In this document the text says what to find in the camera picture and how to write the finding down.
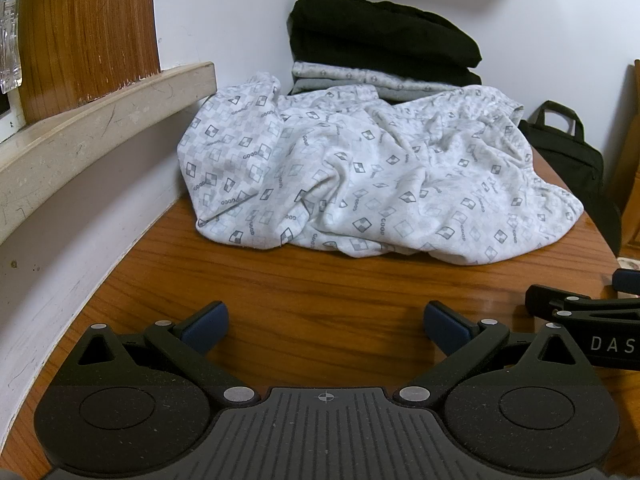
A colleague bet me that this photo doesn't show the white printed pajama pants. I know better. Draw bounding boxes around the white printed pajama pants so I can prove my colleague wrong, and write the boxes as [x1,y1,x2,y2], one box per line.
[177,72,585,267]

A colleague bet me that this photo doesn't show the white printed folded garment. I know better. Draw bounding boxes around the white printed folded garment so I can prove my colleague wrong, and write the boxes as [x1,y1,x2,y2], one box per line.
[291,61,473,93]

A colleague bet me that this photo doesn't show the clear blind cord pull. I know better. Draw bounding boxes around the clear blind cord pull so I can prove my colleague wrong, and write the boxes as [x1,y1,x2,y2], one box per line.
[0,0,26,95]

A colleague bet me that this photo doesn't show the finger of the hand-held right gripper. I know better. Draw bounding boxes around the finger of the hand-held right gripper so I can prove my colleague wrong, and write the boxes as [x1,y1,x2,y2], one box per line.
[612,268,640,295]
[525,284,640,322]

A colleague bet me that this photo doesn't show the wooden window frame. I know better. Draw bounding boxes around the wooden window frame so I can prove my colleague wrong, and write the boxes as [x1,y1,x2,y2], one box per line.
[17,0,162,123]

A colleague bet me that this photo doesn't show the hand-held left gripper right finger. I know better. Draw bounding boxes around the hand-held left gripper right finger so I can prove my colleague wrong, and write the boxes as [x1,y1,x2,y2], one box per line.
[392,301,581,407]

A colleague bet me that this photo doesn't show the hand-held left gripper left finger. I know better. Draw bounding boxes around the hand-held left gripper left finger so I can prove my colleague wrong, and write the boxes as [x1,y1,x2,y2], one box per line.
[75,301,261,407]

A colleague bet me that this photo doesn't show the beige window sill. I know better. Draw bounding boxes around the beige window sill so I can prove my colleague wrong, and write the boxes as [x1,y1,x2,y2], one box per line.
[0,61,217,247]

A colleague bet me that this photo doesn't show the grey folded garment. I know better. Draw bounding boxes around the grey folded garment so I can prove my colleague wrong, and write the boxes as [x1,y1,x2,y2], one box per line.
[290,77,456,104]

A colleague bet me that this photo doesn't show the black laptop bag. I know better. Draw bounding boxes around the black laptop bag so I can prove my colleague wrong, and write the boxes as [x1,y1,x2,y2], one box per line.
[517,101,623,256]

